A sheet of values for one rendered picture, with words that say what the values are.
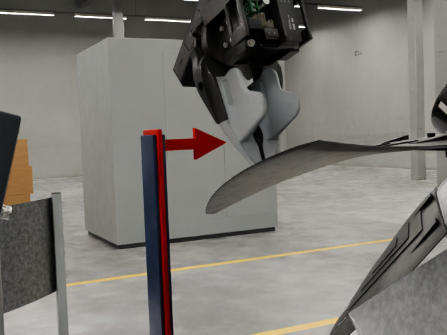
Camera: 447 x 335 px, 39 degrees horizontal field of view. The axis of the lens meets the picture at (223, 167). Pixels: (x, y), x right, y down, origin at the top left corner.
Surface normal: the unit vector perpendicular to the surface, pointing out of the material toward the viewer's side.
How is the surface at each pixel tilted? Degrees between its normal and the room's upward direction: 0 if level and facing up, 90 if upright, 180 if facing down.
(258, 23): 73
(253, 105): 93
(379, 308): 55
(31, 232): 90
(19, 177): 90
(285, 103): 86
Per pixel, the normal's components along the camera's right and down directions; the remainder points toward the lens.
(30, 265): 0.93, -0.02
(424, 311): -0.33, -0.52
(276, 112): -0.82, -0.01
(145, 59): 0.44, 0.03
